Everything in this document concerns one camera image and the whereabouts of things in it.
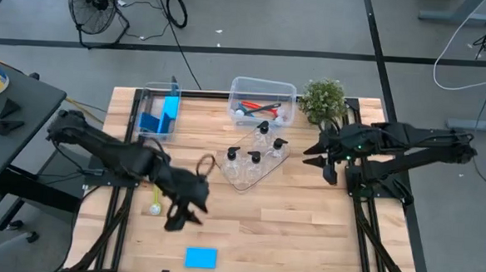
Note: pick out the blue kitchen sponge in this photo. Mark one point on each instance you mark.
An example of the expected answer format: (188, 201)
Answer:
(166, 125)
(148, 122)
(171, 105)
(201, 258)

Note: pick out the clear soap bottle black pump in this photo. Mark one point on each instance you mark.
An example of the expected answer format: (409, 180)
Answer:
(280, 143)
(263, 126)
(254, 156)
(233, 152)

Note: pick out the small clear plastic bin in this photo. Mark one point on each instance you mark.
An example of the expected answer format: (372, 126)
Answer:
(149, 102)

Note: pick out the long grey dish brush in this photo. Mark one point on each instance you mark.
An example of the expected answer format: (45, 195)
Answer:
(269, 107)

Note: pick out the black triangular part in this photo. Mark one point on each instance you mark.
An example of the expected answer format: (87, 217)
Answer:
(9, 127)
(9, 109)

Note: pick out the yellow-green dish brush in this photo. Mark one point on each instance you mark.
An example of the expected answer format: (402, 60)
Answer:
(155, 208)

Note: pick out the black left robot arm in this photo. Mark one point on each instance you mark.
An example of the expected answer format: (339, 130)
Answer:
(100, 149)

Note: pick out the grey table base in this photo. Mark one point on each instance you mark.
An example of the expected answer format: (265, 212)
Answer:
(457, 16)
(477, 124)

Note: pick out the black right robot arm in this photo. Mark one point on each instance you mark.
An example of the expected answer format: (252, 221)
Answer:
(413, 138)

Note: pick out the dark grey desk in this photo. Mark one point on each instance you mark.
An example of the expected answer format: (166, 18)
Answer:
(17, 141)

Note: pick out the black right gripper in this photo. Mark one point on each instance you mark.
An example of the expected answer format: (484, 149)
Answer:
(336, 147)

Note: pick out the red cloth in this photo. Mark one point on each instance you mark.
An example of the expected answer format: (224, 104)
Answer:
(249, 104)

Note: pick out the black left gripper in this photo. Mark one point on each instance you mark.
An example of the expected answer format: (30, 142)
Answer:
(184, 187)

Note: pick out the black floor fan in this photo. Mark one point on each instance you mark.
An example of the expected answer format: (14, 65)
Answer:
(92, 3)

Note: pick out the large frosted plastic storage bin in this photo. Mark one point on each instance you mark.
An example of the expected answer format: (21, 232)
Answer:
(262, 91)

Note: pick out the green plant in black pot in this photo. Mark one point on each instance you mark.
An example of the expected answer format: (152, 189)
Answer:
(322, 100)

